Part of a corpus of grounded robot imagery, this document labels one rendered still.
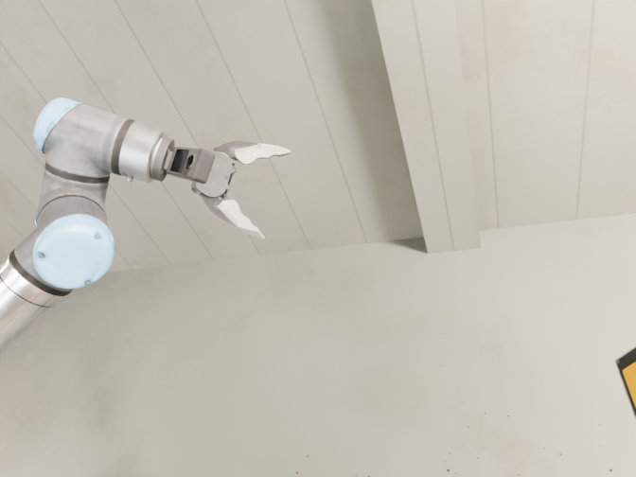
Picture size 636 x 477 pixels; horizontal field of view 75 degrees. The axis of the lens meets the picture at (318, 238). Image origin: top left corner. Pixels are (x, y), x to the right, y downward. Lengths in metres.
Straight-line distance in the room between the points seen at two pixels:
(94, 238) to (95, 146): 0.16
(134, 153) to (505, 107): 1.84
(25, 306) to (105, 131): 0.26
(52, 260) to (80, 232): 0.05
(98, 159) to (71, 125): 0.06
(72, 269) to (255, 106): 1.83
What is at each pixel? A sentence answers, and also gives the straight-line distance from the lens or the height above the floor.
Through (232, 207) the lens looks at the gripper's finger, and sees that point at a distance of 0.68.
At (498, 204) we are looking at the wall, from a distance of 2.55.
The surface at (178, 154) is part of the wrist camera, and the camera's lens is 0.68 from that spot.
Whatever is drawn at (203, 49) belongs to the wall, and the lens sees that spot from 2.32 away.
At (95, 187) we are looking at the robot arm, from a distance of 0.74.
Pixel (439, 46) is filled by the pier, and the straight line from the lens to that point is 1.93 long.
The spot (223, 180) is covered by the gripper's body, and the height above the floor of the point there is 1.49.
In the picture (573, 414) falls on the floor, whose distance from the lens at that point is 2.00.
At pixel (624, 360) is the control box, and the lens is 0.96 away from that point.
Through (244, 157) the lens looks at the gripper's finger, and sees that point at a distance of 0.69.
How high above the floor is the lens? 1.78
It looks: 37 degrees down
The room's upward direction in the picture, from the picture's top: 24 degrees counter-clockwise
